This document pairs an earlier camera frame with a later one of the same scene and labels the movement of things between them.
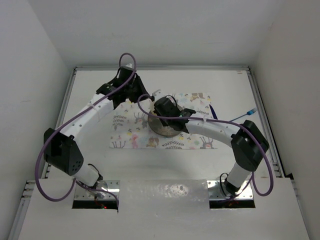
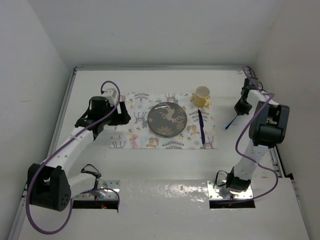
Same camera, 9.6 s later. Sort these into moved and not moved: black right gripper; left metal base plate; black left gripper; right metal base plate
Moved: black left gripper; black right gripper
Not moved: right metal base plate; left metal base plate
